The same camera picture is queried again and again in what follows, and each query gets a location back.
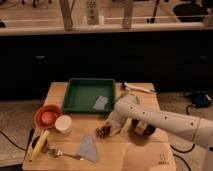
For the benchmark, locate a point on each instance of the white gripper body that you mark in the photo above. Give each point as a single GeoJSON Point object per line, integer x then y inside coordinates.
{"type": "Point", "coordinates": [116, 122]}

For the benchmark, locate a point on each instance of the dark grape bunch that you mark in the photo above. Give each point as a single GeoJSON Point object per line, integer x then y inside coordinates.
{"type": "Point", "coordinates": [103, 132]}

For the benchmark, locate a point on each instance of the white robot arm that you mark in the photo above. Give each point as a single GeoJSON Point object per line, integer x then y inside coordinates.
{"type": "Point", "coordinates": [191, 128]}

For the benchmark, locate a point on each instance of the grey cloth in tray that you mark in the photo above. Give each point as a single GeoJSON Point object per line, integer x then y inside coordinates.
{"type": "Point", "coordinates": [100, 103]}

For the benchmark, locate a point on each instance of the dark brown bowl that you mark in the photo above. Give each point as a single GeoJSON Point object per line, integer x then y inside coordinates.
{"type": "Point", "coordinates": [141, 128]}

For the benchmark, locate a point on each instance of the white brush utensil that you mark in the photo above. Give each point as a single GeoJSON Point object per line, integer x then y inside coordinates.
{"type": "Point", "coordinates": [128, 87]}

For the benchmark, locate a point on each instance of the blue-grey cloth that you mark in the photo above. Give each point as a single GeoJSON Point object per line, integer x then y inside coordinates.
{"type": "Point", "coordinates": [87, 148]}

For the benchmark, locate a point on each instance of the green plastic tray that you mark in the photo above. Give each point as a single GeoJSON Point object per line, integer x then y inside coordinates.
{"type": "Point", "coordinates": [81, 94]}

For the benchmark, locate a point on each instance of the white cup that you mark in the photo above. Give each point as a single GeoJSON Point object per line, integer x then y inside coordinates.
{"type": "Point", "coordinates": [63, 124]}

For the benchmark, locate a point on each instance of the orange bowl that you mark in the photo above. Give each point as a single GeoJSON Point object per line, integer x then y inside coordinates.
{"type": "Point", "coordinates": [46, 116]}

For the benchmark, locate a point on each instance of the silver fork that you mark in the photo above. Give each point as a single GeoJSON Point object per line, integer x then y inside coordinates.
{"type": "Point", "coordinates": [58, 153]}

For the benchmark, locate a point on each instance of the blue bag on floor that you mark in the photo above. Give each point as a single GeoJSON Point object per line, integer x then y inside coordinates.
{"type": "Point", "coordinates": [200, 99]}

